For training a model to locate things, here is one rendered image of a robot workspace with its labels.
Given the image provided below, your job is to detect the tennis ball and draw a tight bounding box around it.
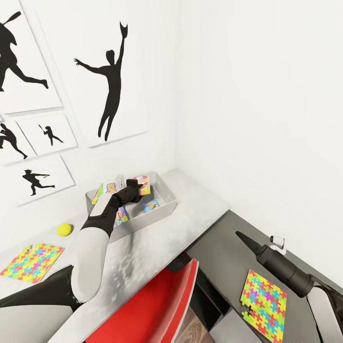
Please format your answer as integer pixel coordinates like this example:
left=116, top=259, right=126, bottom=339
left=57, top=223, right=72, bottom=237

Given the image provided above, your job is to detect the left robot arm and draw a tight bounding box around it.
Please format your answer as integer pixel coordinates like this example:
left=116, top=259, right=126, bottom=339
left=0, top=175, right=143, bottom=343

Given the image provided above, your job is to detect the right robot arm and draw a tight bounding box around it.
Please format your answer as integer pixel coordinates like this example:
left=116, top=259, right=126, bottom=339
left=236, top=231, right=343, bottom=343

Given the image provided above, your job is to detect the board game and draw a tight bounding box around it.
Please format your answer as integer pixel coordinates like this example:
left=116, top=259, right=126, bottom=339
left=114, top=206, right=128, bottom=227
left=92, top=175, right=151, bottom=204
left=141, top=199, right=160, bottom=213

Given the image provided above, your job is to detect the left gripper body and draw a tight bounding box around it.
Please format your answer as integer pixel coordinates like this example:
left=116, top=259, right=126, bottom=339
left=122, top=179, right=140, bottom=203

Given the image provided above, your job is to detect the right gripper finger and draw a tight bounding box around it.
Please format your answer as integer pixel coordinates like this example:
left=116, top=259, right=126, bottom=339
left=236, top=231, right=266, bottom=256

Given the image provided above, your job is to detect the jigsaw puzzle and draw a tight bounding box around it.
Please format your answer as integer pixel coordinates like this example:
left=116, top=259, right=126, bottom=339
left=241, top=270, right=287, bottom=343
left=0, top=243, right=64, bottom=284

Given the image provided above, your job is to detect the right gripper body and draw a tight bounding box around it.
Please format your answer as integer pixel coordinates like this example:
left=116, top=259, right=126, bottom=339
left=256, top=244, right=297, bottom=284

